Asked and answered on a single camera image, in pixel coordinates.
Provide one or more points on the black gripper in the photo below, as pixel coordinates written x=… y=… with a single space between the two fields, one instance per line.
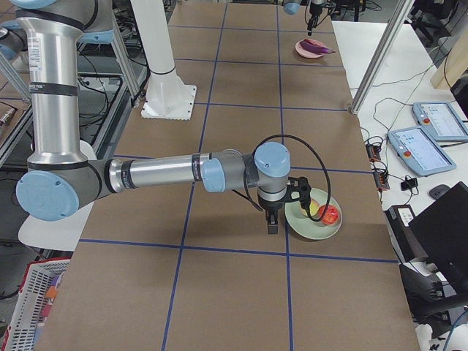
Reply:
x=270 y=207
x=314 y=8

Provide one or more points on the far blue teach pendant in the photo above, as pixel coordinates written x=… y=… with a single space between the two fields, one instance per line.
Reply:
x=440 y=120

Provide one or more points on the green plate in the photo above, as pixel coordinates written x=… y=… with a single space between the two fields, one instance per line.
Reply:
x=307 y=228

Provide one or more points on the purple eggplant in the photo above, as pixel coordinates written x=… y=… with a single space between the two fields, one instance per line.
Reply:
x=316 y=49

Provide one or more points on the orange terminal block board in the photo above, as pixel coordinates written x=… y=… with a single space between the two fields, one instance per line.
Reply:
x=379 y=168

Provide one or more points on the near blue teach pendant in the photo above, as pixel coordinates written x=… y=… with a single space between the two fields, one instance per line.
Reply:
x=420 y=152

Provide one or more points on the white plastic basket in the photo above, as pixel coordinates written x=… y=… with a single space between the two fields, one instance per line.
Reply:
x=34 y=302

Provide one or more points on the peach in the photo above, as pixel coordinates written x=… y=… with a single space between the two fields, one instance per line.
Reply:
x=313 y=208

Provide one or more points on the black computer mouse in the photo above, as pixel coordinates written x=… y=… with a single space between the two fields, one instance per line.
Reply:
x=438 y=191

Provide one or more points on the grey aluminium frame post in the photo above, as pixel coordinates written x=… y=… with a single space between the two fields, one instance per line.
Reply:
x=388 y=37

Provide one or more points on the blue teach pendant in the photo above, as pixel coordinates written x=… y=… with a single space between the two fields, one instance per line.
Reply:
x=440 y=120
x=420 y=152

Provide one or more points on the black laptop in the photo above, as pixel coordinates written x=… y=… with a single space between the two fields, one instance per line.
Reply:
x=441 y=230

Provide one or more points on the pink plate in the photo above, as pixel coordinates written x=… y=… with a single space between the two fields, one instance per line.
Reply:
x=301 y=51

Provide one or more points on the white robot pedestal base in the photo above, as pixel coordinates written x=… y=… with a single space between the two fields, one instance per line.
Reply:
x=167 y=96

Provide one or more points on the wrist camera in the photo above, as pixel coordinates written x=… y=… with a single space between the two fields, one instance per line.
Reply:
x=329 y=6
x=298 y=190

